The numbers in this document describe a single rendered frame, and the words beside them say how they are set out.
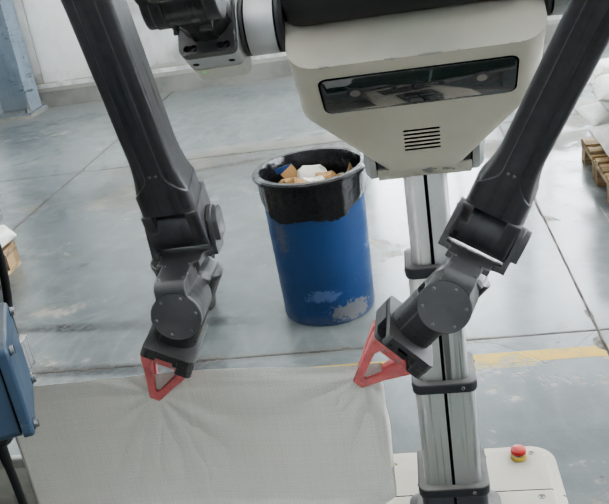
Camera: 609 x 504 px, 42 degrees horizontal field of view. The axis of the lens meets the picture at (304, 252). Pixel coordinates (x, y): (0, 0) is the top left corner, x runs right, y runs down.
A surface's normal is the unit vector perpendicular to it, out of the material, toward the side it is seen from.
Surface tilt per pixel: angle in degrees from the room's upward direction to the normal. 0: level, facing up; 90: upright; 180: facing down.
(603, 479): 0
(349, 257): 92
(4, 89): 90
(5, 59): 90
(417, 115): 130
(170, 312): 89
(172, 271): 4
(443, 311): 79
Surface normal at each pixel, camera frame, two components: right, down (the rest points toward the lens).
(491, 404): -0.15, -0.91
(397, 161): 0.02, 0.89
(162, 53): -0.10, 0.40
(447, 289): -0.32, 0.22
